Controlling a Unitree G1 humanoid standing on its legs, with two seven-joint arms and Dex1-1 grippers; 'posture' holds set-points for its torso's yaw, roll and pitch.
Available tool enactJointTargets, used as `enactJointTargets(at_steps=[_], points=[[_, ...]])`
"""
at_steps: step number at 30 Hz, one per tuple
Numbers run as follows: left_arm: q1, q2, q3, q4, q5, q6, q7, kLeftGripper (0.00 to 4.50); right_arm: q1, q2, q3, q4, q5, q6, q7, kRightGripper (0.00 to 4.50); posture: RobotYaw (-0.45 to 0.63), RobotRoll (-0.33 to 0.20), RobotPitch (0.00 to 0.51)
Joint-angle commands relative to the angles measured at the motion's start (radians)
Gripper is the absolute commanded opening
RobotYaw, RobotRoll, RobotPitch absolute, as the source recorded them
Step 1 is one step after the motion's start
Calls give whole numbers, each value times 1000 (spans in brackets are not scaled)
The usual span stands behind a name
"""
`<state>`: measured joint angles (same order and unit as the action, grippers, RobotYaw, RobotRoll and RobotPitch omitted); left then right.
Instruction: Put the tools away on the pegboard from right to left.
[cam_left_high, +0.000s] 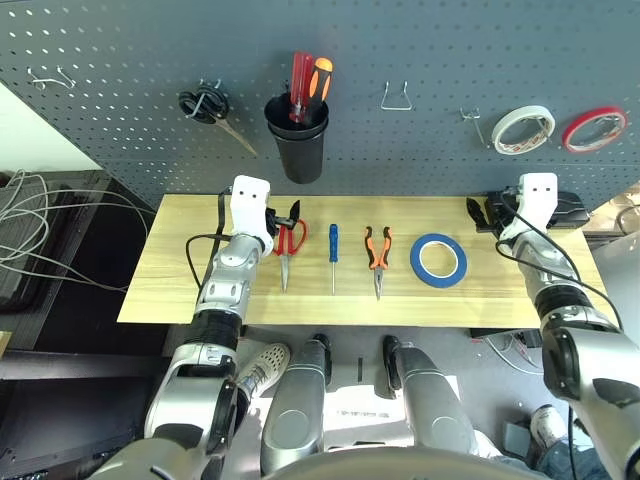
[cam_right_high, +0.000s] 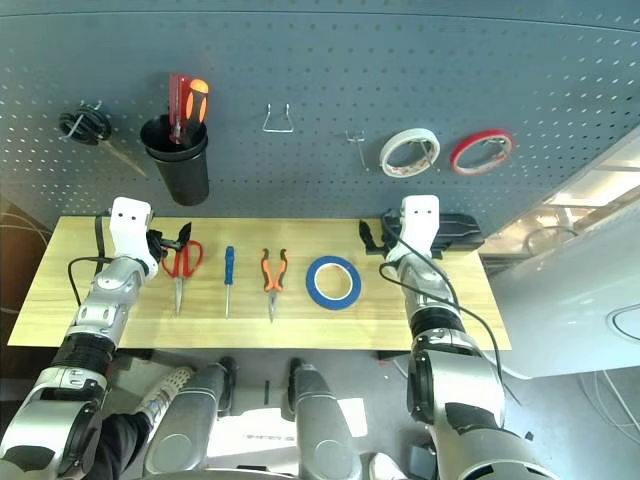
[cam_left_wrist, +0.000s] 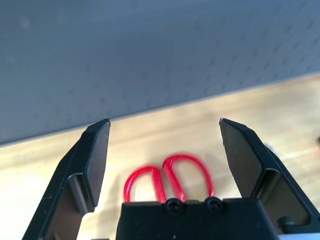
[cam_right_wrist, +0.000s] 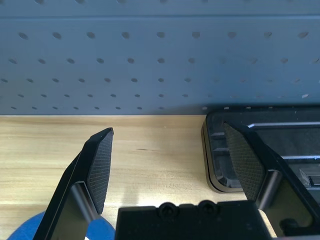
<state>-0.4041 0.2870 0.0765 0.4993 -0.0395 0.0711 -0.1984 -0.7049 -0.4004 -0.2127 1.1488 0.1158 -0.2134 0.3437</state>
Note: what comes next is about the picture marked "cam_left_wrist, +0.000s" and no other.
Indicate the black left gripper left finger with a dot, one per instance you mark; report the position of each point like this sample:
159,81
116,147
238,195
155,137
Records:
82,170

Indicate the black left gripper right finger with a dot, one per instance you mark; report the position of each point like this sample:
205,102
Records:
252,162

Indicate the grey metal pegboard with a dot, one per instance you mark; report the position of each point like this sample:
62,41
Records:
125,50

